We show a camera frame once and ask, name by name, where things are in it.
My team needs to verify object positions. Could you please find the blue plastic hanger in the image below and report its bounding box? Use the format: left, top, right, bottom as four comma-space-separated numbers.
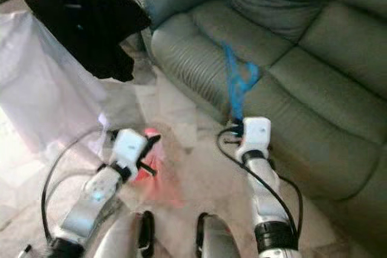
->
221, 40, 261, 123

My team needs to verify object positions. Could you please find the silver left robot leg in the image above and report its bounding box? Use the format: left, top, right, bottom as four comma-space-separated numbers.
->
97, 210, 155, 258

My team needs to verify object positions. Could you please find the silver robot leg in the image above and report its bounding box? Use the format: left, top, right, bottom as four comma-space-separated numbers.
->
195, 211, 242, 258
97, 210, 155, 258

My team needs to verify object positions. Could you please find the silver right robot leg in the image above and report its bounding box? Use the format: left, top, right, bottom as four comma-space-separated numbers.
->
195, 211, 242, 258

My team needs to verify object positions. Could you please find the green leather sofa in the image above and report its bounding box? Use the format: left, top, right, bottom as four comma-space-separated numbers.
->
130, 0, 387, 258

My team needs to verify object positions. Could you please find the white shirt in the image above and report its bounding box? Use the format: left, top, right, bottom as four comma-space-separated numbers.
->
0, 10, 109, 156

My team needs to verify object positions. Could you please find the black garment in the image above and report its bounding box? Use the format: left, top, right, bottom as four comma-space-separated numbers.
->
24, 0, 153, 83

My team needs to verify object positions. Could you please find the white stick black tip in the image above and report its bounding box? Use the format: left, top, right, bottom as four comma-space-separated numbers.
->
19, 243, 34, 257

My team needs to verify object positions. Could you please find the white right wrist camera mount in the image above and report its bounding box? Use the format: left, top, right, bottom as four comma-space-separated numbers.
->
239, 117, 273, 157

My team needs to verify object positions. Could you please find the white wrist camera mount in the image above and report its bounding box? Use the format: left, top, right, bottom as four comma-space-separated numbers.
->
239, 117, 273, 157
112, 128, 149, 171

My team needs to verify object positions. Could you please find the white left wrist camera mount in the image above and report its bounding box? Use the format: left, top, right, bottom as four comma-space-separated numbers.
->
112, 128, 149, 171

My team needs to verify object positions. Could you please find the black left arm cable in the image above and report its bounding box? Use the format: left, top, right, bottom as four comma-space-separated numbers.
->
41, 126, 119, 243

